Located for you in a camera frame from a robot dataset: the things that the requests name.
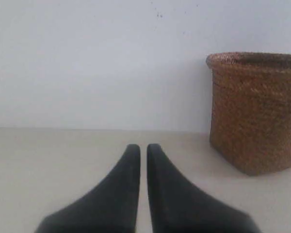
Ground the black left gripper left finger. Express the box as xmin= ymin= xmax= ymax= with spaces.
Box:
xmin=36 ymin=144 xmax=141 ymax=233

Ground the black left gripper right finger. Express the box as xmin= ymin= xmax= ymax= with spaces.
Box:
xmin=147 ymin=144 xmax=257 ymax=233

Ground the brown woven wicker basket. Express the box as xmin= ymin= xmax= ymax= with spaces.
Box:
xmin=206 ymin=52 xmax=291 ymax=176

